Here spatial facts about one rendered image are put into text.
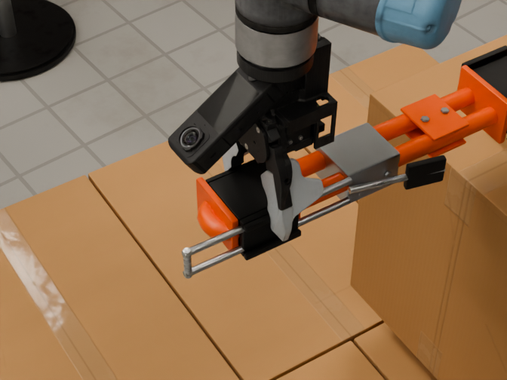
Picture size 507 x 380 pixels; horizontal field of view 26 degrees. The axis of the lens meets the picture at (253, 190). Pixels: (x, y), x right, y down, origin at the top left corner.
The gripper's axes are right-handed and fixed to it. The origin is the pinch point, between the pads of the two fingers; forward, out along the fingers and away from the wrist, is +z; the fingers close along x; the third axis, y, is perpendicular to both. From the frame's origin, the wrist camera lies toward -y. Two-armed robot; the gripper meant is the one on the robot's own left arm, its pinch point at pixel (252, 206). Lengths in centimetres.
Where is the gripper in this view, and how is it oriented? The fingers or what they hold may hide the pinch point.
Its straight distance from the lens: 114.0
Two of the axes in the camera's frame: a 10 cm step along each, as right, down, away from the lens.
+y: 8.5, -3.7, 3.8
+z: -0.2, 7.0, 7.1
